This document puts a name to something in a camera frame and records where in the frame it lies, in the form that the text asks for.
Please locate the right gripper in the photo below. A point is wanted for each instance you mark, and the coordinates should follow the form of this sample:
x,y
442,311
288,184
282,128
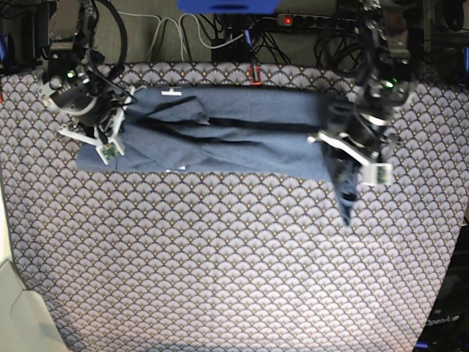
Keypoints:
x,y
96,108

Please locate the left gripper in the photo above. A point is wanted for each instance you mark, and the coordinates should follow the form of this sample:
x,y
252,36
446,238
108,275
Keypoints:
x,y
358,127

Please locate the blue T-shirt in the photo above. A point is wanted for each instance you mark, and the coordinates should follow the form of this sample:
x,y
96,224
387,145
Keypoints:
x,y
244,130

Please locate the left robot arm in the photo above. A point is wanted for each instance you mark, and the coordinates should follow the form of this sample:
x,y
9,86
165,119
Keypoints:
x,y
373,53

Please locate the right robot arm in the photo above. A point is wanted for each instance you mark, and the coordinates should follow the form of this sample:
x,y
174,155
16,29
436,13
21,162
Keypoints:
x,y
72,30

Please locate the red table clamp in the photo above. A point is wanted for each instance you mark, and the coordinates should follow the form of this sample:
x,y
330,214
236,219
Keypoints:
x,y
255,75

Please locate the fan-patterned tablecloth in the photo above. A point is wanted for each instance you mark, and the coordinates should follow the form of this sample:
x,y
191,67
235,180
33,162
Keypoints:
x,y
229,262

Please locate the black power strip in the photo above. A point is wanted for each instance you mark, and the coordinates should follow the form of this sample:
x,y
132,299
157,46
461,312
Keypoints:
x,y
304,22

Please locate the black OpenArm box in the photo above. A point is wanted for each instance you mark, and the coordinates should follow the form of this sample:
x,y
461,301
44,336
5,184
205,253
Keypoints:
x,y
446,328

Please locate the beige furniture corner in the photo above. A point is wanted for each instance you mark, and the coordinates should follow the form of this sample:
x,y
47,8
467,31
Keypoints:
x,y
26,324

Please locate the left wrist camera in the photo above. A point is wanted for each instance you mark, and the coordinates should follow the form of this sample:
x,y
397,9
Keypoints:
x,y
378,174

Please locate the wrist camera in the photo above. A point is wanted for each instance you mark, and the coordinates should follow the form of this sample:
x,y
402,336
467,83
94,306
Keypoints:
x,y
108,152
378,174

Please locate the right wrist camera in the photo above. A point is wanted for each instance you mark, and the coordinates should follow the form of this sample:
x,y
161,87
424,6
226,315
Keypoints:
x,y
108,152

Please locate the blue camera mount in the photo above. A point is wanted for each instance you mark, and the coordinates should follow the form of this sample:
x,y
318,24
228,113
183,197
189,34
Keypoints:
x,y
228,6

